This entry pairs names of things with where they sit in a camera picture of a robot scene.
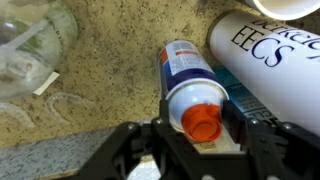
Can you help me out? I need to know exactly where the white EECS water bottle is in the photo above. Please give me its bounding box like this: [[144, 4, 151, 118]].
[[206, 9, 320, 137]]

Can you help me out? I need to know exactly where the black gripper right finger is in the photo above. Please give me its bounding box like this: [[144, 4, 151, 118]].
[[221, 99, 255, 145]]

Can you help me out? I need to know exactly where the white mug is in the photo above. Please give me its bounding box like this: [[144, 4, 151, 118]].
[[244, 0, 320, 22]]

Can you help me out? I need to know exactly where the blue white spray can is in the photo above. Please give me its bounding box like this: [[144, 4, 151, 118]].
[[156, 39, 231, 143]]

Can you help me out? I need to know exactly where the clear soap pump bottle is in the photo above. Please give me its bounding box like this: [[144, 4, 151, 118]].
[[0, 0, 80, 103]]

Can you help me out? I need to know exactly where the clear dental retainer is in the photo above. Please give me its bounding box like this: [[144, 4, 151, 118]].
[[44, 92, 97, 126], [0, 101, 36, 130]]

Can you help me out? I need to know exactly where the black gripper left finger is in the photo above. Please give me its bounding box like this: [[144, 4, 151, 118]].
[[151, 98, 175, 135]]

